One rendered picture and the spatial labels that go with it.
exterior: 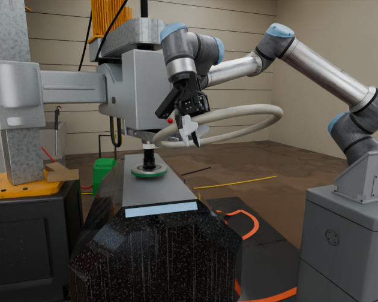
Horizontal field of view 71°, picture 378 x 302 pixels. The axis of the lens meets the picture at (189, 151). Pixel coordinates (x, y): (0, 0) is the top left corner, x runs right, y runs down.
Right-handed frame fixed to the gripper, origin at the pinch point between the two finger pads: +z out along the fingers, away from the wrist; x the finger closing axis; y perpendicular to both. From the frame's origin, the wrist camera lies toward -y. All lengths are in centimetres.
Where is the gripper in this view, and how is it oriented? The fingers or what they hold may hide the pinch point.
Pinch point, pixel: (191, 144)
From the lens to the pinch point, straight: 80.0
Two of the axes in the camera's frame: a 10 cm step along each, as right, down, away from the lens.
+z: 2.0, 9.7, -1.3
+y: 8.5, -2.4, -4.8
